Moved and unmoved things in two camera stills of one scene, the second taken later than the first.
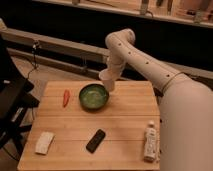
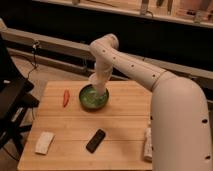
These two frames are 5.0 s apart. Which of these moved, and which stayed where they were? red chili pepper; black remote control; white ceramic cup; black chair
Moved: white ceramic cup
Stayed: black remote control; black chair; red chili pepper
